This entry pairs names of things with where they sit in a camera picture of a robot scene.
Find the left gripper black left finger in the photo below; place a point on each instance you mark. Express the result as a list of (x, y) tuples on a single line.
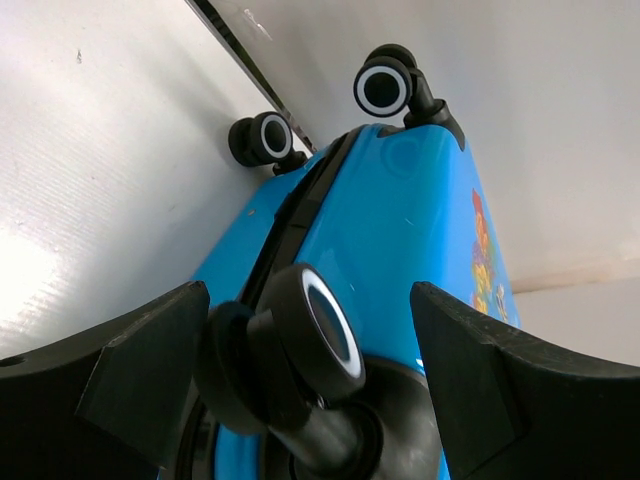
[(108, 402)]

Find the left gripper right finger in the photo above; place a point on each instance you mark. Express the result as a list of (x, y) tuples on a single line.
[(510, 405)]

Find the blue kids suitcase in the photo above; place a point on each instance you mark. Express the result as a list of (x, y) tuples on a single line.
[(311, 367)]

